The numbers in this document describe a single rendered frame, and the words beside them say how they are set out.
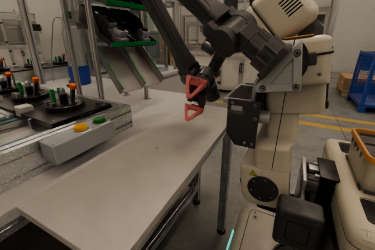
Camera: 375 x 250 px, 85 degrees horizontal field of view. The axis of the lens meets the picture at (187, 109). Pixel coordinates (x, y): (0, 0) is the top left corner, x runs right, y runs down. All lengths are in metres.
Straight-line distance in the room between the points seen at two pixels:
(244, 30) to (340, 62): 8.64
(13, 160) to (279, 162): 0.76
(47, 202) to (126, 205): 0.19
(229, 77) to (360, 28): 5.52
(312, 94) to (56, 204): 0.73
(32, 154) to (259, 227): 1.08
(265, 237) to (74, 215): 0.95
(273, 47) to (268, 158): 0.38
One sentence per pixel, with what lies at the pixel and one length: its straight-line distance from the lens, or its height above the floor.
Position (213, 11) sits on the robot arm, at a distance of 0.56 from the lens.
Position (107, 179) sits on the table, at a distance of 0.64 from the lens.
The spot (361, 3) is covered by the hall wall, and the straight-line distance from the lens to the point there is 9.16.
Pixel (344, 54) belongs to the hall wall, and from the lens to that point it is 9.11.
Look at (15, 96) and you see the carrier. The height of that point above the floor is 1.00.
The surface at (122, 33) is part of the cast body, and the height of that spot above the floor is 1.24.
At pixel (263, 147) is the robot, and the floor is 0.89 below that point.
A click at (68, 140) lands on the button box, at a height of 0.96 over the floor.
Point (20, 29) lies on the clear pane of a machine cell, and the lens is 10.53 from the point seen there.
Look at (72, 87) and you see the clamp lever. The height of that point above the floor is 1.06.
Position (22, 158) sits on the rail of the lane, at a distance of 0.71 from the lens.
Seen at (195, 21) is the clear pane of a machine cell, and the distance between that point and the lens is 4.93.
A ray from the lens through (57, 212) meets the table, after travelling 0.60.
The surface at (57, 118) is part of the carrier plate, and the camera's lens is 0.82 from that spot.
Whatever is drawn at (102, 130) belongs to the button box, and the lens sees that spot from 0.73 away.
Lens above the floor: 1.23
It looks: 20 degrees down
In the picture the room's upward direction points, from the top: straight up
